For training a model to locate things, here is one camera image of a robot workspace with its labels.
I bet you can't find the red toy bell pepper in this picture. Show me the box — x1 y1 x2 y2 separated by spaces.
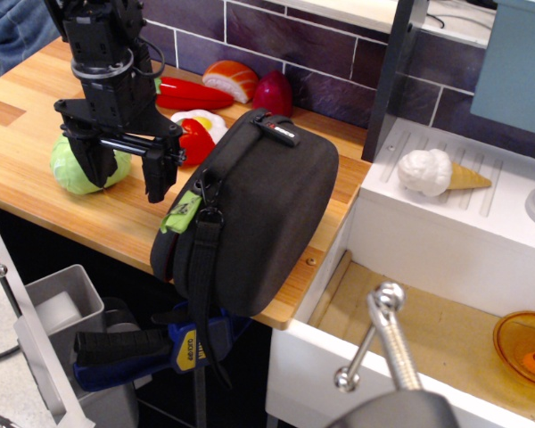
179 119 215 166

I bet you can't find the grey plastic bin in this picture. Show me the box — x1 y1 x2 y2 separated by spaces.
26 265 139 427

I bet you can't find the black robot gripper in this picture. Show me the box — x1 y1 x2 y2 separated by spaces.
54 66 184 203

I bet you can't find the orange plastic bowl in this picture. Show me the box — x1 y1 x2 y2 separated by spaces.
493 311 535 387

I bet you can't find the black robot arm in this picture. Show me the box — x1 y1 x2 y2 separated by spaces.
45 1 185 203

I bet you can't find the dark grey shelf post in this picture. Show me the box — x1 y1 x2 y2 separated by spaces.
362 0 429 162

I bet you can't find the red toy onion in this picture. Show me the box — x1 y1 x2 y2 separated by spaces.
252 70 293 117

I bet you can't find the toy ice cream cone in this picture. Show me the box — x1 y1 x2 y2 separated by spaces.
397 149 492 197

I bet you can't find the white toy sink unit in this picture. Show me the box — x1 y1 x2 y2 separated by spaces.
266 119 535 427

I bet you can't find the toy fried egg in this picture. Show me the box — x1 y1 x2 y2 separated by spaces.
170 109 228 144

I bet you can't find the green tape zipper pull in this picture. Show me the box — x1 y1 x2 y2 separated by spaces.
160 191 202 234

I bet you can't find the person in blue jeans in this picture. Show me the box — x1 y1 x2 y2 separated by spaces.
0 0 60 77

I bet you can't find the black shoulder strap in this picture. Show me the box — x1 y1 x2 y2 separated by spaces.
185 167 234 390

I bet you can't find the toy salmon sushi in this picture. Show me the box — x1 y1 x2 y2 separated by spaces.
202 60 259 103

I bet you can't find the red toy chili pepper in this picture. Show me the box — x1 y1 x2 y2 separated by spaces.
154 77 235 111

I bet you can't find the light blue cabinet door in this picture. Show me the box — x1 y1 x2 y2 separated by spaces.
471 1 535 134

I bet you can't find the green toy cabbage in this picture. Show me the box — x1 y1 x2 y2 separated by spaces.
50 134 132 195

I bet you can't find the black zipper case bag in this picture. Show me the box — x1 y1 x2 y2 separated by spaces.
151 109 339 317

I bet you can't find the blue black bar clamp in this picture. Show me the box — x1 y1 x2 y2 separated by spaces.
73 302 251 427

